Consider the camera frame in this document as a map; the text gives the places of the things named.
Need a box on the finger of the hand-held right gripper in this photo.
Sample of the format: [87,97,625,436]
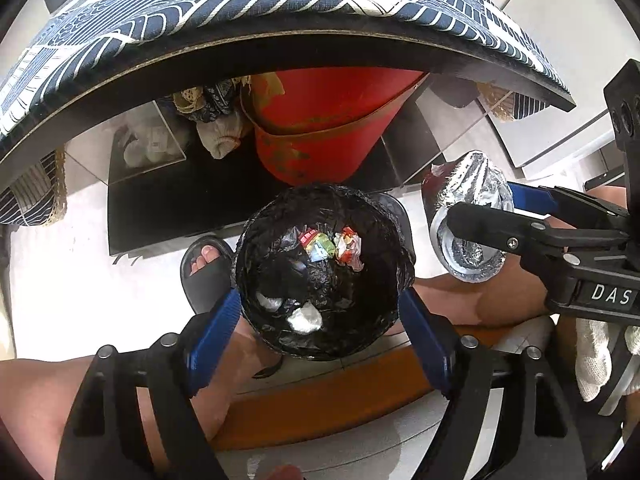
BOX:
[507,181,631,233]
[445,201,576,281]

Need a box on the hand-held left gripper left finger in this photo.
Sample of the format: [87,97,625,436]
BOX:
[55,287,243,480]

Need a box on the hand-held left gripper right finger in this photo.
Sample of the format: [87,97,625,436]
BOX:
[397,287,588,480]

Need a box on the silver foil bag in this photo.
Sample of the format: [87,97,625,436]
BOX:
[422,152,516,286]

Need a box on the black-lined waste bin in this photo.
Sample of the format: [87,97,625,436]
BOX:
[234,183,417,361]

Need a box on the large white plastic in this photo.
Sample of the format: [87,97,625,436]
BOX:
[287,306,323,333]

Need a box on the pink wrapper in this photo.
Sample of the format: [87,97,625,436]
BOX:
[334,227,365,271]

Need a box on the person's right hand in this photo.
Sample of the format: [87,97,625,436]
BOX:
[575,317,640,403]

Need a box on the black slipper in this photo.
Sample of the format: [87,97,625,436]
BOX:
[180,236,238,313]
[372,192,416,266]

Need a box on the person's right leg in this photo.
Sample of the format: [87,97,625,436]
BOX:
[390,182,640,333]

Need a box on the person's leg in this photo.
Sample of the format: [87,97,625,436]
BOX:
[390,182,640,333]
[0,242,286,480]

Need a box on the white refrigerator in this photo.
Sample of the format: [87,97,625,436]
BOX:
[480,0,640,181]

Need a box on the red bucket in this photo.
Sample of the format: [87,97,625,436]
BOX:
[240,70,431,187]

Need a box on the person's left leg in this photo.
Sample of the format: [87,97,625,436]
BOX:
[0,242,286,480]

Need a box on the beige knit sock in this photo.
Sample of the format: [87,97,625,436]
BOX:
[196,110,246,161]

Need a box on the patterned cloth bundle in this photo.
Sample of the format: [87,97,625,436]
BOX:
[172,77,251,123]

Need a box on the blue patterned tablecloth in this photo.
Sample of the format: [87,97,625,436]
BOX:
[0,0,573,226]

